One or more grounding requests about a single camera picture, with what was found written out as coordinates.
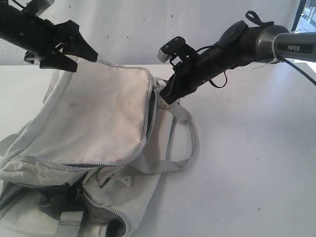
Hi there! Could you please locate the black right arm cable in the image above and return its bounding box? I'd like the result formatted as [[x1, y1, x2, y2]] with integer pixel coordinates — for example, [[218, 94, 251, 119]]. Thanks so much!
[[170, 10, 316, 99]]

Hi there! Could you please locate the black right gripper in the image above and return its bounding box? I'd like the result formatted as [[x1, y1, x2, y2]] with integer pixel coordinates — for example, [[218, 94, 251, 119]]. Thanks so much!
[[159, 21, 259, 104]]

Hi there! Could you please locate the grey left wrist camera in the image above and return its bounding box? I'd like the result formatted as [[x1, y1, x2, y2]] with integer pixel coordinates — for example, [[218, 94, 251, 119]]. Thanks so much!
[[23, 0, 55, 16]]

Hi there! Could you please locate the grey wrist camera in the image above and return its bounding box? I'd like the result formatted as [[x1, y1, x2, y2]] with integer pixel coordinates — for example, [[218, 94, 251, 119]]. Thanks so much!
[[157, 36, 186, 63], [23, 0, 55, 16]]

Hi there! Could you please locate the white fabric backpack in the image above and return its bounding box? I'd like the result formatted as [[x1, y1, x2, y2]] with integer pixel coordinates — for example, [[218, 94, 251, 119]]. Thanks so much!
[[0, 61, 198, 237]]

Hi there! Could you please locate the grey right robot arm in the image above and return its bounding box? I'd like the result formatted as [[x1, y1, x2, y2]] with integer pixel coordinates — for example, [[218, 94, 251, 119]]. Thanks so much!
[[158, 21, 316, 104]]

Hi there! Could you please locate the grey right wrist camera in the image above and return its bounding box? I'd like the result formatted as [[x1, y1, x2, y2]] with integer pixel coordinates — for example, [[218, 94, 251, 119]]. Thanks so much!
[[157, 36, 186, 63]]

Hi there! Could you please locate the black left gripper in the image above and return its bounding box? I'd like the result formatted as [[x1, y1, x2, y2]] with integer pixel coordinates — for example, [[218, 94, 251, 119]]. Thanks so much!
[[0, 0, 98, 73]]

